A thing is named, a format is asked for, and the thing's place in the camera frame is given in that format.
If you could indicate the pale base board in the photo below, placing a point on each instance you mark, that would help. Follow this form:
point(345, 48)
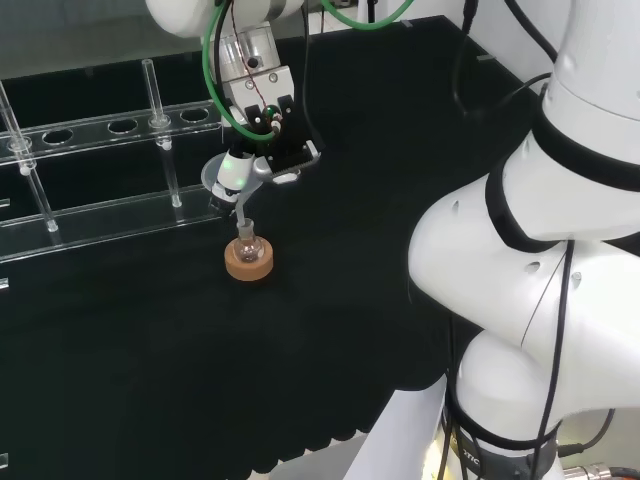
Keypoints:
point(390, 440)

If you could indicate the clear funnel stand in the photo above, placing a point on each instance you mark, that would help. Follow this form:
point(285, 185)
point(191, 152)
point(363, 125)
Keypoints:
point(100, 220)

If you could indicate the translucent plastic funnel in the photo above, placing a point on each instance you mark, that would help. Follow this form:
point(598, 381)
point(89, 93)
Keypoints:
point(207, 172)

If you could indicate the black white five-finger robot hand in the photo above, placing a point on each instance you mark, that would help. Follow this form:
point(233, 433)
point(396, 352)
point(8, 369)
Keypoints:
point(275, 130)

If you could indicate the black cloth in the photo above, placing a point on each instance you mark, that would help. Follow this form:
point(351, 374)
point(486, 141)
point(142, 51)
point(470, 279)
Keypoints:
point(150, 375)

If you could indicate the grey tape piece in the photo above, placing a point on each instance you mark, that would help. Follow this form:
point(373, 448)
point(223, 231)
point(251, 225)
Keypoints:
point(485, 57)

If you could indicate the glass round-bottom flask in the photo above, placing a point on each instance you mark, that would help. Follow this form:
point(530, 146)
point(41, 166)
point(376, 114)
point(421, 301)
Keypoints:
point(249, 250)

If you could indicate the small glass weighing funnel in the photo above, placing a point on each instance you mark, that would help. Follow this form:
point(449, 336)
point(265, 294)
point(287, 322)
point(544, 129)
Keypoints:
point(289, 179)

